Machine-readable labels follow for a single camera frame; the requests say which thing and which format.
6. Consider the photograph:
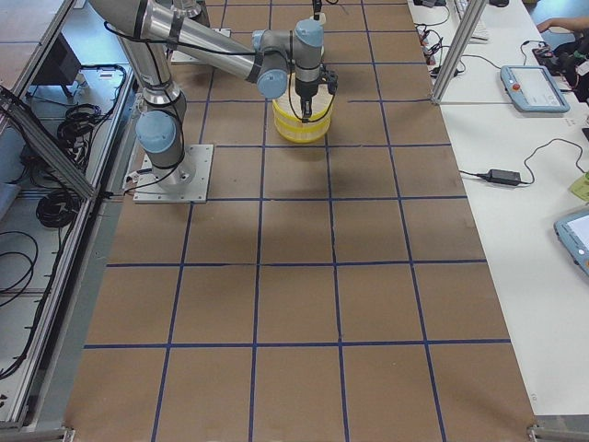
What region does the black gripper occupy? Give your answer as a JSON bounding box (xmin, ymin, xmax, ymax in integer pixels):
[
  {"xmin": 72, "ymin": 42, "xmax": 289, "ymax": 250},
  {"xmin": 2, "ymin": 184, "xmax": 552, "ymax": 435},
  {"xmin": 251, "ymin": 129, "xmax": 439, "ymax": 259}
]
[{"xmin": 294, "ymin": 64, "xmax": 338, "ymax": 122}]

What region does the yellow steamer layer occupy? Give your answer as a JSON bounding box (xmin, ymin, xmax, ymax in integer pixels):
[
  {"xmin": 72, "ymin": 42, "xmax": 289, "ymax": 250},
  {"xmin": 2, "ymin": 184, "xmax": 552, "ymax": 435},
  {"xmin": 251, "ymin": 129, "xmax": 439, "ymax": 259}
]
[
  {"xmin": 272, "ymin": 85, "xmax": 334, "ymax": 127},
  {"xmin": 274, "ymin": 117, "xmax": 331, "ymax": 144}
]

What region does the black power adapter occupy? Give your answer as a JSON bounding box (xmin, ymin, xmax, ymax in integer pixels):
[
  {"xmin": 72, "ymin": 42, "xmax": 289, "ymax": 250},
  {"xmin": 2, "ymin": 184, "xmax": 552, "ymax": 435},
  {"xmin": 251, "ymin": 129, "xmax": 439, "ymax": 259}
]
[{"xmin": 476, "ymin": 169, "xmax": 522, "ymax": 186}]

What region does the teach pendant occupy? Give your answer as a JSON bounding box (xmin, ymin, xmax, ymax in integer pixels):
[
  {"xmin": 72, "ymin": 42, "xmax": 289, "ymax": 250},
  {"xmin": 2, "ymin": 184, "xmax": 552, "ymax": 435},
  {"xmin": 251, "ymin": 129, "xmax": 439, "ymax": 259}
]
[
  {"xmin": 500, "ymin": 65, "xmax": 570, "ymax": 113},
  {"xmin": 553, "ymin": 208, "xmax": 589, "ymax": 274}
]

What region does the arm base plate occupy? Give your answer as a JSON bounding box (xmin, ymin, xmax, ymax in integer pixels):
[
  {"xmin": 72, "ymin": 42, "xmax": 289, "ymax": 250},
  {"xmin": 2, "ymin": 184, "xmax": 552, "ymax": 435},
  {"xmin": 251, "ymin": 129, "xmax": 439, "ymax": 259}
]
[{"xmin": 133, "ymin": 145, "xmax": 214, "ymax": 204}]

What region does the aluminium frame post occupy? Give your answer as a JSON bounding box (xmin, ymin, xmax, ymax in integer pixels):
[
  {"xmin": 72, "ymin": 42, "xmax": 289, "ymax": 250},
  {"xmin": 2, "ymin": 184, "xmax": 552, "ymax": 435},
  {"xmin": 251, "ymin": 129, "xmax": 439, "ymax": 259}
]
[{"xmin": 431, "ymin": 0, "xmax": 487, "ymax": 105}]

